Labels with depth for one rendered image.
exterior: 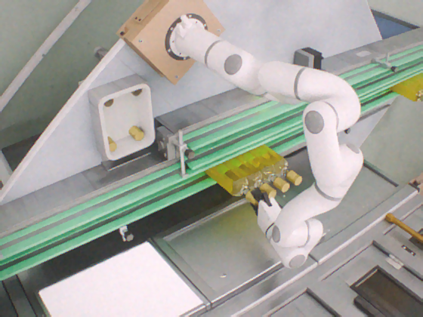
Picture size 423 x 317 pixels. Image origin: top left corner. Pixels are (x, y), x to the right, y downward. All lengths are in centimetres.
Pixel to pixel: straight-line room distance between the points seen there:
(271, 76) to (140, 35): 41
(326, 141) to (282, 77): 21
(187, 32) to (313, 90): 46
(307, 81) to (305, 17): 85
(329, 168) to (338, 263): 55
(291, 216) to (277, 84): 33
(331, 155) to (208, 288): 58
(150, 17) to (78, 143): 47
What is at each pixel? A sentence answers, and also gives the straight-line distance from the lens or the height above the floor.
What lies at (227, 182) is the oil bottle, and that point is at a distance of 157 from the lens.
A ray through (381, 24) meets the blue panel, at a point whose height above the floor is 58.
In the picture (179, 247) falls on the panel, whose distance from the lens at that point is 156.
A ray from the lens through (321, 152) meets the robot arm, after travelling 108.
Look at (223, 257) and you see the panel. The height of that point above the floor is 119.
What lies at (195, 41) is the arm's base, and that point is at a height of 94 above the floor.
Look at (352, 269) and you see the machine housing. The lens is 158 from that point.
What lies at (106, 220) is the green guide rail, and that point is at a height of 91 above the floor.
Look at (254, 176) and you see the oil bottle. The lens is 158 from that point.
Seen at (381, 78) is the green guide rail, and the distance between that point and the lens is 226.
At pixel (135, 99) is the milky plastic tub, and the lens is 157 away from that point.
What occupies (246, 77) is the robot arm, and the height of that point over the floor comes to 116.
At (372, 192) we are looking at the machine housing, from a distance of 188.
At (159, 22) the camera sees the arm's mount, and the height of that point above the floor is 85.
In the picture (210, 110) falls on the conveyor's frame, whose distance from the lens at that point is 167.
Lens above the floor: 203
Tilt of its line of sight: 42 degrees down
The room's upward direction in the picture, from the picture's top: 128 degrees clockwise
